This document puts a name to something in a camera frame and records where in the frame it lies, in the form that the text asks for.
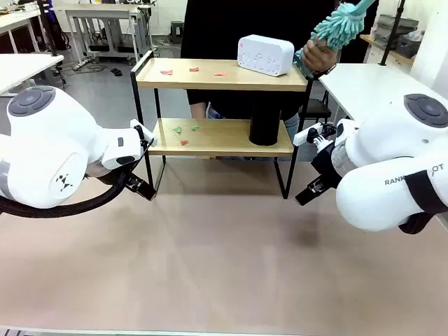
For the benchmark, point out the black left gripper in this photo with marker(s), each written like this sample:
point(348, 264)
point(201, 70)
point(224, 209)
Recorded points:
point(99, 174)

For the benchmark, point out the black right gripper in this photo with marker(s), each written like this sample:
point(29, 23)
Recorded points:
point(325, 164)

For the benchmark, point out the white digital alarm clock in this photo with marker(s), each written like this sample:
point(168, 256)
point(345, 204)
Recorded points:
point(266, 54)

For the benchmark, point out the teal microfiber duster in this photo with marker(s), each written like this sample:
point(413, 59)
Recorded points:
point(339, 28)

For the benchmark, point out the person's right forearm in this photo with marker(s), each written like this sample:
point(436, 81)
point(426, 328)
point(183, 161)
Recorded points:
point(198, 110)

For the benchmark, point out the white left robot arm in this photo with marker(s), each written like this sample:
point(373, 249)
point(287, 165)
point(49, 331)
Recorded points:
point(52, 140)

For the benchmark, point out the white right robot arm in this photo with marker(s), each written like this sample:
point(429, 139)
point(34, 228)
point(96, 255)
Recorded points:
point(385, 140)

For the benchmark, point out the wooden two-tier shelf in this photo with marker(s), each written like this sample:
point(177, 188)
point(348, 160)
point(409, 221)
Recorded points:
point(137, 101)

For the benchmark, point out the wooden shelf board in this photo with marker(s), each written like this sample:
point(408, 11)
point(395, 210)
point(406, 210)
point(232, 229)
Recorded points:
point(210, 82)
point(220, 140)

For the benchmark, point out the person's left hand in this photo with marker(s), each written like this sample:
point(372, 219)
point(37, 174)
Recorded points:
point(318, 57)

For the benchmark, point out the green paper scrap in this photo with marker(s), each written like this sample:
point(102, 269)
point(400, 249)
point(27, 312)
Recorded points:
point(177, 129)
point(195, 127)

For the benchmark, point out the black cylinder container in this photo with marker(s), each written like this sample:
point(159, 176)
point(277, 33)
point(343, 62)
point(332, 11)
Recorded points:
point(265, 126)

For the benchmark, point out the black stool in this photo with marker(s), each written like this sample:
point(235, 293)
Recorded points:
point(316, 106)

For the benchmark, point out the black wrist watch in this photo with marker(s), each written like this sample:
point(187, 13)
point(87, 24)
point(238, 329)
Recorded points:
point(330, 69)

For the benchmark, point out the white floor power strip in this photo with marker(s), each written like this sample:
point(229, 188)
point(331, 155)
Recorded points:
point(82, 64)

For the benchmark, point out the grey step stool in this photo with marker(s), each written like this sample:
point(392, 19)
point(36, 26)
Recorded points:
point(177, 31)

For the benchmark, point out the white table with thin legs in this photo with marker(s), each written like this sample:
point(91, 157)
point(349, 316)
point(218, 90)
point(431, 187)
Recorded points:
point(24, 70)

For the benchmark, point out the person in black shirt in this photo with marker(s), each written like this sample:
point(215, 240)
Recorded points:
point(217, 35)

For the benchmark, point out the black stand pole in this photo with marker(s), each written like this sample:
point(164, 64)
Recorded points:
point(49, 28)
point(390, 35)

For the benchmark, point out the grey storage crate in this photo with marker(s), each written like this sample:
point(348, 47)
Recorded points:
point(397, 24)
point(409, 43)

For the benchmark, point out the white background desk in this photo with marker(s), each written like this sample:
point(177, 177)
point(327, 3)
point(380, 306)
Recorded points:
point(17, 21)

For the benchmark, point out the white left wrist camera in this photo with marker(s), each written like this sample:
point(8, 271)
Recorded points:
point(147, 137)

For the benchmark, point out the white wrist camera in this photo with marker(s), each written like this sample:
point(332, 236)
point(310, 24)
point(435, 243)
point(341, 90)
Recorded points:
point(302, 136)
point(147, 137)

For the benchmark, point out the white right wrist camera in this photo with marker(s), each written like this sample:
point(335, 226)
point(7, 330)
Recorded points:
point(302, 136)

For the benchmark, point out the grey frame workbench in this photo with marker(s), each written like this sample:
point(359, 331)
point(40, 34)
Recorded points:
point(105, 21)

